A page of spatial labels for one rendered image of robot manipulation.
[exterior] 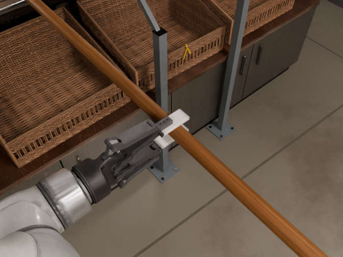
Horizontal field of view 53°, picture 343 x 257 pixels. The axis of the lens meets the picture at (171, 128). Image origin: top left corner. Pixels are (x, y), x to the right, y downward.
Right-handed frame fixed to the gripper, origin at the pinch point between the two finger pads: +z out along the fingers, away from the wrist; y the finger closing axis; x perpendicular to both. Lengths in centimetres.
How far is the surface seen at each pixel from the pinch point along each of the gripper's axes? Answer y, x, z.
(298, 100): 119, -38, 149
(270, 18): 58, -63, 128
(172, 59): 50, -63, 55
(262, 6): 47, -63, 117
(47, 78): 61, -101, 8
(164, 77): 46, -52, 41
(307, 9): 62, -57, 158
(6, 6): 24, -108, 4
